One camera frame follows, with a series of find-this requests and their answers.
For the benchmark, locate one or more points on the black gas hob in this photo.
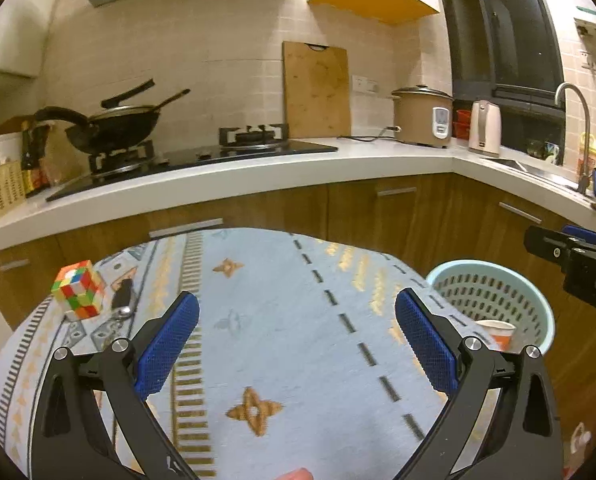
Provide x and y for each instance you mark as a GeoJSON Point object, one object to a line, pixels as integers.
{"type": "Point", "coordinates": [258, 152]}

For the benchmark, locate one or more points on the beige rice cooker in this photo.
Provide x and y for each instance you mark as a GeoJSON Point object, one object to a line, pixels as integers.
{"type": "Point", "coordinates": [418, 120]}

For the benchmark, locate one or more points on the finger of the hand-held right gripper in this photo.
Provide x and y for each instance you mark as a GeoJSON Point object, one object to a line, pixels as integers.
{"type": "Point", "coordinates": [545, 245]}
{"type": "Point", "coordinates": [593, 237]}

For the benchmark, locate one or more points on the white wall outlet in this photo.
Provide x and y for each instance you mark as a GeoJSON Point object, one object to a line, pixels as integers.
{"type": "Point", "coordinates": [365, 84]}

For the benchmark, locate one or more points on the steel sink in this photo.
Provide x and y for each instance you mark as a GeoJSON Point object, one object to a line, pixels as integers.
{"type": "Point", "coordinates": [508, 162]}

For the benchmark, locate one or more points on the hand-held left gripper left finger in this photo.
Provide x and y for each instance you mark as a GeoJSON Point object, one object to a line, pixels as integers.
{"type": "Point", "coordinates": [170, 345]}

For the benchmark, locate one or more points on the patterned light blue tablecloth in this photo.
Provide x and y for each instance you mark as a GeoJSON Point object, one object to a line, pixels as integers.
{"type": "Point", "coordinates": [288, 335]}

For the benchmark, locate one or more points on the metal kitchen faucet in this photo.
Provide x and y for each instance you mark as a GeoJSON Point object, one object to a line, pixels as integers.
{"type": "Point", "coordinates": [584, 182]}

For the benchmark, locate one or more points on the dark sauce bottle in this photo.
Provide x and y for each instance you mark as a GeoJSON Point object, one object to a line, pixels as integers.
{"type": "Point", "coordinates": [29, 170]}
{"type": "Point", "coordinates": [42, 165]}

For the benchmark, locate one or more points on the light blue perforated bin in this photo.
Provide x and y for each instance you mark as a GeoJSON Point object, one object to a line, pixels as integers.
{"type": "Point", "coordinates": [478, 292]}

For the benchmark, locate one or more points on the dark window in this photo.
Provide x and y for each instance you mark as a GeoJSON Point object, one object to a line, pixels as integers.
{"type": "Point", "coordinates": [503, 35]}

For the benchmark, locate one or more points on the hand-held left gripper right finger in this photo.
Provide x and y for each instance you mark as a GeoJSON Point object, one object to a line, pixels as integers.
{"type": "Point", "coordinates": [425, 345]}

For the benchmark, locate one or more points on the yellow woven basket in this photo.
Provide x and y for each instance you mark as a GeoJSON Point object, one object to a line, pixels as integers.
{"type": "Point", "coordinates": [2, 190]}

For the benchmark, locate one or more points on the white electric kettle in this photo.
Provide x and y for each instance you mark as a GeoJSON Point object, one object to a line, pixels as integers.
{"type": "Point", "coordinates": [484, 130]}

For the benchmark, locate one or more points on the person's left hand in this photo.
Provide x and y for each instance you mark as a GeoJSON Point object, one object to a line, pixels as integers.
{"type": "Point", "coordinates": [297, 475]}

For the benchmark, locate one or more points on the clear glass cup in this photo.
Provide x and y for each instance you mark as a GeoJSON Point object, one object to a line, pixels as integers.
{"type": "Point", "coordinates": [553, 155]}

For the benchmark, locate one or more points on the multicoloured puzzle cube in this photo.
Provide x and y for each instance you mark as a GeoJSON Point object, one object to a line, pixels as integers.
{"type": "Point", "coordinates": [77, 287]}

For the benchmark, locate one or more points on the black wok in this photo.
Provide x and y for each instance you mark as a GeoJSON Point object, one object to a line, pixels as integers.
{"type": "Point", "coordinates": [122, 127]}

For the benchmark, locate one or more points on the wooden cutting board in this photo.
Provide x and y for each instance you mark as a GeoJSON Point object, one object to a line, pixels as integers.
{"type": "Point", "coordinates": [318, 90]}

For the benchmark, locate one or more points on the red paper cup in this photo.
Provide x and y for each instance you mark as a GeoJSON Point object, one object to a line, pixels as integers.
{"type": "Point", "coordinates": [495, 332]}

